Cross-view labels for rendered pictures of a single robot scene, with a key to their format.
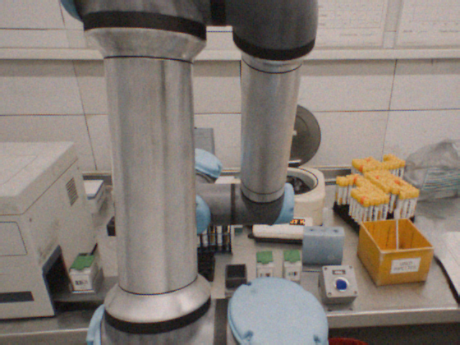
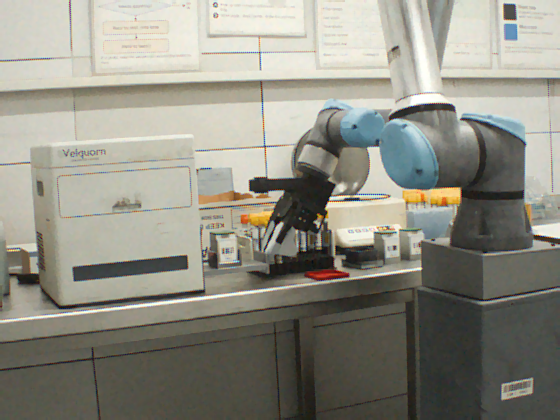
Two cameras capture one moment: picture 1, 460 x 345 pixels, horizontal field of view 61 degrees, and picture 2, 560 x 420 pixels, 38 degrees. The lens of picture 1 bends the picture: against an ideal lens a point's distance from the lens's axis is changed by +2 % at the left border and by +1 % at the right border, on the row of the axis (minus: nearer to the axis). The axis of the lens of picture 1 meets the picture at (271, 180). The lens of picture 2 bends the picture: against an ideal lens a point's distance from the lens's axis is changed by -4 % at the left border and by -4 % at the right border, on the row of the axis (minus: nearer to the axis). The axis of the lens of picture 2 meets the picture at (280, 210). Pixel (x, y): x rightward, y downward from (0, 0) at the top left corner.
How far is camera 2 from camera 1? 1.29 m
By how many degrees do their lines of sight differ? 28
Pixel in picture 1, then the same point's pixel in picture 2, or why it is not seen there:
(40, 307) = (192, 278)
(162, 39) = not seen: outside the picture
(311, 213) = (398, 217)
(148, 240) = (427, 59)
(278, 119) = (445, 26)
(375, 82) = not seen: hidden behind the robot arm
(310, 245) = (420, 224)
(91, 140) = not seen: hidden behind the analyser
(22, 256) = (187, 209)
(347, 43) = (370, 64)
